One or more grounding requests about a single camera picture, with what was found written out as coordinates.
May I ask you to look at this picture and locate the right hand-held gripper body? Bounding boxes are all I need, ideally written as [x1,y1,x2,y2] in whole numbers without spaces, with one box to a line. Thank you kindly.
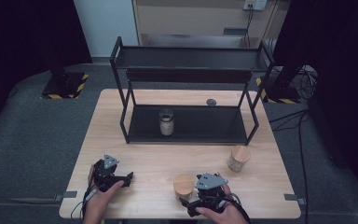
[194,173,231,213]

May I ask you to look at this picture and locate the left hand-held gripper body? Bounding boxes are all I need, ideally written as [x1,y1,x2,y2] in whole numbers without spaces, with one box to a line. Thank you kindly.
[91,153,125,192]

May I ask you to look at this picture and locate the glass jar with wooden lid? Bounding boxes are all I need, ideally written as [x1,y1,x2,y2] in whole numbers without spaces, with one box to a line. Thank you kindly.
[227,145,252,173]
[172,174,197,202]

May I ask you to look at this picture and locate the glass jar with metal lid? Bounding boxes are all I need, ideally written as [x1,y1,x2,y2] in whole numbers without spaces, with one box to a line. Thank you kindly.
[158,107,175,136]

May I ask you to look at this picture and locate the black metal two-tier shelf rack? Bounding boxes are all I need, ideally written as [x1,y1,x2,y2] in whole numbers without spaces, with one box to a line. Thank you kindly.
[109,35,276,147]

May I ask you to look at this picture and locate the person's left hand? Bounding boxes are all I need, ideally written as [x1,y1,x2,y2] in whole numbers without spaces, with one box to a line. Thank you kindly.
[83,164,126,219]

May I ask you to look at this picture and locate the person's right hand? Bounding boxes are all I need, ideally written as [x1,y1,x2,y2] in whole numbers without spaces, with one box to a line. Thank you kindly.
[195,183,247,224]

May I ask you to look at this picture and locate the black stand with striped base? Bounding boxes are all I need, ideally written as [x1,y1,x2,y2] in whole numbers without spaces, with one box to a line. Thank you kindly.
[40,46,90,101]
[255,63,302,105]

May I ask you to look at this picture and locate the dark curtain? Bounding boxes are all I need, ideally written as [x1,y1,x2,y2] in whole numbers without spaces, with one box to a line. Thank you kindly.
[0,0,93,134]
[273,0,358,195]

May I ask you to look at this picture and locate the beige wooden cabinet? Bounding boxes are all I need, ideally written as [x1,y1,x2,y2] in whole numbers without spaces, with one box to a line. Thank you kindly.
[131,0,290,49]

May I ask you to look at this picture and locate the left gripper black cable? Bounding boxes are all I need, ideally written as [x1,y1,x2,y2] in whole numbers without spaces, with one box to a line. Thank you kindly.
[70,183,100,222]

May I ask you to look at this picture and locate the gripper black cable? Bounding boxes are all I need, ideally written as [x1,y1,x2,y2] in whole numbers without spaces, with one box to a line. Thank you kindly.
[227,192,254,224]
[70,183,100,222]

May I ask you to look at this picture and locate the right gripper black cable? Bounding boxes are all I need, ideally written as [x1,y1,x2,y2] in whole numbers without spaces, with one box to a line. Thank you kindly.
[227,192,254,224]

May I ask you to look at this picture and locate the grey table edge bracket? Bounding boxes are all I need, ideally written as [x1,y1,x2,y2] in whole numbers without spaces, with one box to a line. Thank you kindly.
[283,193,307,206]
[54,190,78,203]

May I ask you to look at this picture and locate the black floor cables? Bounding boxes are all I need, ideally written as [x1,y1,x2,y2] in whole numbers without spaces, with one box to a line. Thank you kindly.
[268,108,311,224]

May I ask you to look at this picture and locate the tangled cable bundle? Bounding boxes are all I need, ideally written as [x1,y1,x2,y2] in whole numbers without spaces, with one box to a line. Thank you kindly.
[295,66,319,101]

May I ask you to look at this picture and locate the black cables from wall socket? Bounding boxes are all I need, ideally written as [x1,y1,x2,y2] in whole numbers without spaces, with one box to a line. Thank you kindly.
[242,7,255,49]

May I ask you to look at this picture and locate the white wall socket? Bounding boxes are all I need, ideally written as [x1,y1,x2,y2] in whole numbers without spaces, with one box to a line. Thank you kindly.
[242,0,269,12]

